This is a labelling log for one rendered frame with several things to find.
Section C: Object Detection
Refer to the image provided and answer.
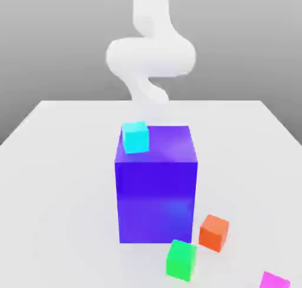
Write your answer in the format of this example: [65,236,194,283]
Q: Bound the small cyan cube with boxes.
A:
[121,120,150,155]

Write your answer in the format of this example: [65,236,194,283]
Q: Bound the small orange cube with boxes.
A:
[198,214,230,253]

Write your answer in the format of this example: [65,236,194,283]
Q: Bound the large blue box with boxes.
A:
[114,125,198,244]

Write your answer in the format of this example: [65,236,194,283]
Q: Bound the small green cube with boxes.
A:
[165,239,198,282]

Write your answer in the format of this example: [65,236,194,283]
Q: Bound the small magenta cube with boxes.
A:
[259,270,291,288]

